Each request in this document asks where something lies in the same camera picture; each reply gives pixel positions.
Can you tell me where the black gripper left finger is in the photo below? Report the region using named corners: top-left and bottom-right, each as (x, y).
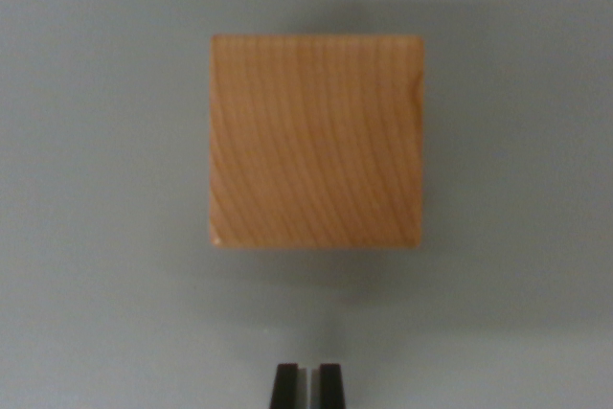
top-left (269, 363), bottom-right (310, 409)

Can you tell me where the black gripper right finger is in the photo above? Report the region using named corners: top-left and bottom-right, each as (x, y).
top-left (310, 363), bottom-right (348, 409)

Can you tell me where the wooden cube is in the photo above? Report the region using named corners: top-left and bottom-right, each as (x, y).
top-left (208, 34), bottom-right (426, 250)

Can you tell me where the grey plastic bin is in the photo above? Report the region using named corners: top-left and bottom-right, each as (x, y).
top-left (0, 0), bottom-right (613, 409)

